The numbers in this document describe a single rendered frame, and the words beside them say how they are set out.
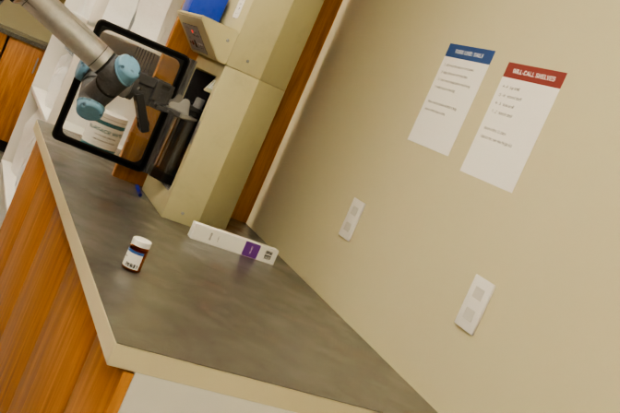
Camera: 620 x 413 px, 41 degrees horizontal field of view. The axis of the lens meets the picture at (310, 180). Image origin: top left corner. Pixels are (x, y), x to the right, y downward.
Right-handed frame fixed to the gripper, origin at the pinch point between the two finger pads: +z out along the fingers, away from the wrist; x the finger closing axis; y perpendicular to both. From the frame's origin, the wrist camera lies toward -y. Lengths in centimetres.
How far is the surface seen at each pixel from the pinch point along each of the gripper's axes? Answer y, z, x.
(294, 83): 23.1, 35.3, 23.1
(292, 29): 36.6, 15.2, -9.0
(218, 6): 34.1, -3.7, 6.9
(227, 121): 4.5, 6.5, -13.9
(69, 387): -49, -27, -92
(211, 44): 22.5, -6.5, -13.6
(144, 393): -36, -23, -118
